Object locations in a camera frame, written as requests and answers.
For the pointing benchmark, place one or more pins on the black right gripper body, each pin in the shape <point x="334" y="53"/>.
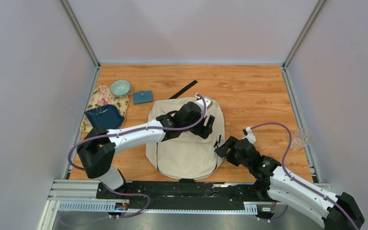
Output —
<point x="244" y="163"/>

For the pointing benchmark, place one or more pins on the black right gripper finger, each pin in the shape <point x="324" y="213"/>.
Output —
<point x="226" y="148"/>
<point x="234" y="158"/>

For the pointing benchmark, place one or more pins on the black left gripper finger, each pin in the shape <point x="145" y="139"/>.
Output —
<point x="200" y="130"/>
<point x="208" y="129"/>

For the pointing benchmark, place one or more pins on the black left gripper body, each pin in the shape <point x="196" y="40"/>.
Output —
<point x="199" y="118"/>

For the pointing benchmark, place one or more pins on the beige canvas backpack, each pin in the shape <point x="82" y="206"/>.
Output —
<point x="189" y="156"/>

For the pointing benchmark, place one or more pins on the small blue wallet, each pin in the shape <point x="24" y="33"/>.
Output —
<point x="142" y="97"/>

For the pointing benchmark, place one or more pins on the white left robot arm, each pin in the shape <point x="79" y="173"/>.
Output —
<point x="97" y="150"/>

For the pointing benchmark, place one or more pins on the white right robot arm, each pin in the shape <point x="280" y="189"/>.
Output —
<point x="329" y="210"/>

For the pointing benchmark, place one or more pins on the clear plastic cup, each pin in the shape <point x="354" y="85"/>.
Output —
<point x="301" y="138"/>

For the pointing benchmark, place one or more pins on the pale green ceramic bowl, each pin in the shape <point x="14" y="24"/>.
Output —
<point x="120" y="88"/>

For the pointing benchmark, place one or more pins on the dark blue leaf dish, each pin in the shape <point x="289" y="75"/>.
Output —
<point x="106" y="116"/>

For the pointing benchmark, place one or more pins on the floral cloth placemat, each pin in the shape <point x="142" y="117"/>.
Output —
<point x="102" y="96"/>

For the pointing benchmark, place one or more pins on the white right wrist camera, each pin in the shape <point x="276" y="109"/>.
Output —
<point x="249" y="135"/>

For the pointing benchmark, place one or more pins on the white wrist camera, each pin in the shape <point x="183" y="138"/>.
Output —
<point x="203" y="102"/>
<point x="249" y="135"/>

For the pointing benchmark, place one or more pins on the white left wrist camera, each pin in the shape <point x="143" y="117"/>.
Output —
<point x="203" y="102"/>

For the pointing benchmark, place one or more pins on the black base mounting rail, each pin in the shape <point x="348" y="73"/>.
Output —
<point x="187" y="195"/>

